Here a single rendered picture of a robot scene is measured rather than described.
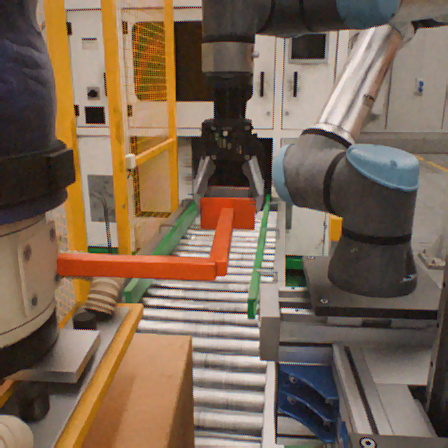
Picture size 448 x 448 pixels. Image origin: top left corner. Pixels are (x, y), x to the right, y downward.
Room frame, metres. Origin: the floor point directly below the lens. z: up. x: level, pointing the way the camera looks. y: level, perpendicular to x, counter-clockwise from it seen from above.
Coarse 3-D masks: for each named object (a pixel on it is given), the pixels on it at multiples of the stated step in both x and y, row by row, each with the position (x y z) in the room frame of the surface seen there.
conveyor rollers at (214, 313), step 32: (192, 224) 2.71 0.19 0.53; (256, 224) 2.67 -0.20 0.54; (192, 256) 2.16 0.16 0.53; (160, 288) 1.75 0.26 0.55; (192, 288) 1.80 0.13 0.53; (224, 288) 1.78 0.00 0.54; (160, 320) 1.54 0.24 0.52; (192, 320) 1.52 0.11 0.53; (224, 320) 1.51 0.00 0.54; (256, 320) 1.50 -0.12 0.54; (224, 352) 1.33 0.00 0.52; (256, 352) 1.31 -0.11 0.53; (224, 384) 1.14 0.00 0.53; (256, 384) 1.13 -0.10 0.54; (224, 416) 0.98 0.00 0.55; (256, 416) 0.99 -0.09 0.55
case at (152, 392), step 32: (128, 352) 0.67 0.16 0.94; (160, 352) 0.67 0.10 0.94; (192, 352) 0.72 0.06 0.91; (128, 384) 0.58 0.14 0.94; (160, 384) 0.58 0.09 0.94; (192, 384) 0.71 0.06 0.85; (96, 416) 0.51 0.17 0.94; (128, 416) 0.51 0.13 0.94; (160, 416) 0.51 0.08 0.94; (192, 416) 0.70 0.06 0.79
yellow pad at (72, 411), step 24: (72, 312) 0.57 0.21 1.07; (120, 312) 0.56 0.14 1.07; (120, 336) 0.51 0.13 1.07; (96, 360) 0.45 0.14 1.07; (120, 360) 0.47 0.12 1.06; (24, 384) 0.40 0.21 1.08; (48, 384) 0.40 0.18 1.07; (72, 384) 0.40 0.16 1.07; (96, 384) 0.41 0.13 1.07; (0, 408) 0.37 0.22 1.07; (24, 408) 0.35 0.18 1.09; (48, 408) 0.36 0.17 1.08; (72, 408) 0.37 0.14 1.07; (96, 408) 0.39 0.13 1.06; (48, 432) 0.34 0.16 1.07; (72, 432) 0.34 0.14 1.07
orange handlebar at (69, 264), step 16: (224, 208) 0.68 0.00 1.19; (224, 224) 0.59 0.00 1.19; (224, 240) 0.53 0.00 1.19; (64, 256) 0.47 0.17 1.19; (80, 256) 0.47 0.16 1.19; (96, 256) 0.47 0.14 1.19; (112, 256) 0.47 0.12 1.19; (128, 256) 0.47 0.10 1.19; (144, 256) 0.47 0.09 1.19; (160, 256) 0.47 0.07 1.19; (224, 256) 0.48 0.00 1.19; (64, 272) 0.46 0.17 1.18; (80, 272) 0.46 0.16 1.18; (96, 272) 0.46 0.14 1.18; (112, 272) 0.46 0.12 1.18; (128, 272) 0.46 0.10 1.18; (144, 272) 0.46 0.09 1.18; (160, 272) 0.46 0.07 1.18; (176, 272) 0.46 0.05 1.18; (192, 272) 0.46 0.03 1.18; (208, 272) 0.45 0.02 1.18; (224, 272) 0.47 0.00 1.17
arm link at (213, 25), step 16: (208, 0) 0.67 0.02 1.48; (224, 0) 0.66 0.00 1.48; (240, 0) 0.66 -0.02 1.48; (256, 0) 0.68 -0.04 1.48; (208, 16) 0.67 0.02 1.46; (224, 16) 0.66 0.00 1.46; (240, 16) 0.66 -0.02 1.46; (256, 16) 0.69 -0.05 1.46; (208, 32) 0.67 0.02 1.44; (224, 32) 0.66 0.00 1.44; (240, 32) 0.66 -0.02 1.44; (256, 32) 0.72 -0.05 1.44
